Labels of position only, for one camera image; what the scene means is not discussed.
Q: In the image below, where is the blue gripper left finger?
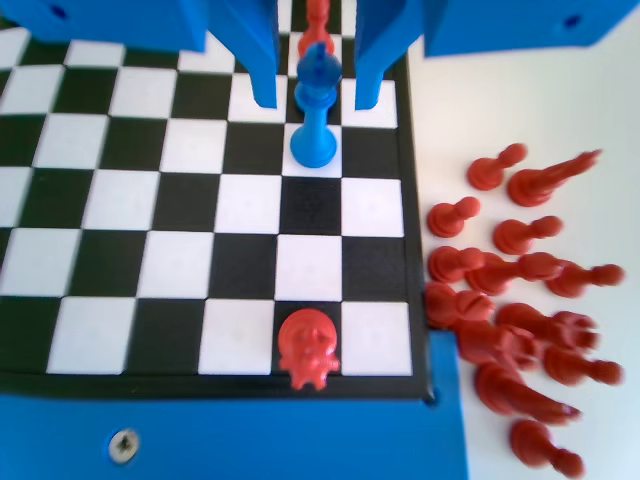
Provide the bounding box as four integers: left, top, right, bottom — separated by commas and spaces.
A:
207, 0, 281, 110

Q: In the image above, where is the red chess rook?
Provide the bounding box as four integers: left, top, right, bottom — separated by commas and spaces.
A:
494, 301, 602, 352
452, 321, 539, 372

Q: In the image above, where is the silver screw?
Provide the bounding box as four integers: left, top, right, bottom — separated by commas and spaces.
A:
108, 428, 141, 464

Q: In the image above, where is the blue base plate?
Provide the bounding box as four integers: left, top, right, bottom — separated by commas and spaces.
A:
0, 328, 471, 480

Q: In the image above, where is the red chess queen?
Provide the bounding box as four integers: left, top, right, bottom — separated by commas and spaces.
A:
277, 308, 344, 393

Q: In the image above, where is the blue chess king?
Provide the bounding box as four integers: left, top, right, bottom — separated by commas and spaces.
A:
289, 41, 344, 169

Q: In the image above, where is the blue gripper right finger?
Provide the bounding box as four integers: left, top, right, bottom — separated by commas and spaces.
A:
354, 0, 426, 112

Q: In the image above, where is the red chess king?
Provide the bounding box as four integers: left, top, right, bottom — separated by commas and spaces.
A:
474, 361, 584, 427

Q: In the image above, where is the black and white chessboard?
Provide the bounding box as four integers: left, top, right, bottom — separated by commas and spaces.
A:
0, 0, 435, 402

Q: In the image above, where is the red chess pawn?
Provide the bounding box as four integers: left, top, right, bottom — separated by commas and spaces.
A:
509, 418, 587, 479
297, 0, 337, 59
427, 245, 489, 286
492, 215, 564, 257
544, 261, 627, 302
466, 142, 529, 193
426, 195, 482, 239
541, 344, 624, 388

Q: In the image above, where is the red chess bishop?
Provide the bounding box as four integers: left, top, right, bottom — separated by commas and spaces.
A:
423, 281, 497, 332

